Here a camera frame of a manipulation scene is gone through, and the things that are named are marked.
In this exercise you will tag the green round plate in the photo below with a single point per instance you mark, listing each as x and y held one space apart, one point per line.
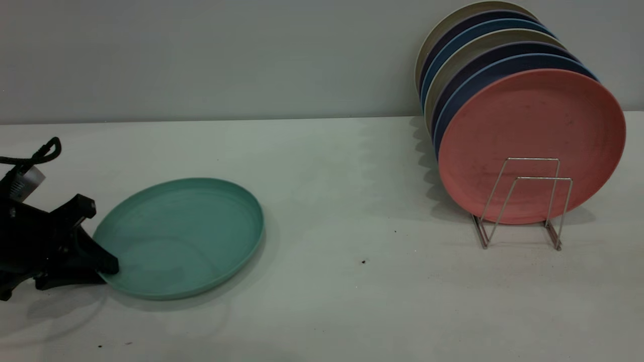
186 236

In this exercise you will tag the dark purple round plate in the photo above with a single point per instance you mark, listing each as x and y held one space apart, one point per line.
463 26
488 58

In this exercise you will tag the blue round plate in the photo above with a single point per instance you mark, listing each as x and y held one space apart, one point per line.
478 78
478 32

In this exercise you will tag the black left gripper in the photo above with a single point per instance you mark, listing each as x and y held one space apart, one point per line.
30 236

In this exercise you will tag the beige round plate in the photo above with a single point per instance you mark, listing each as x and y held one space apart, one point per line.
483 45
453 20

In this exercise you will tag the pink round plate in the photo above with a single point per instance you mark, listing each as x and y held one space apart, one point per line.
533 120

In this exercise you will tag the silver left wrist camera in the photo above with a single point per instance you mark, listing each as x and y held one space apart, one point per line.
26 183

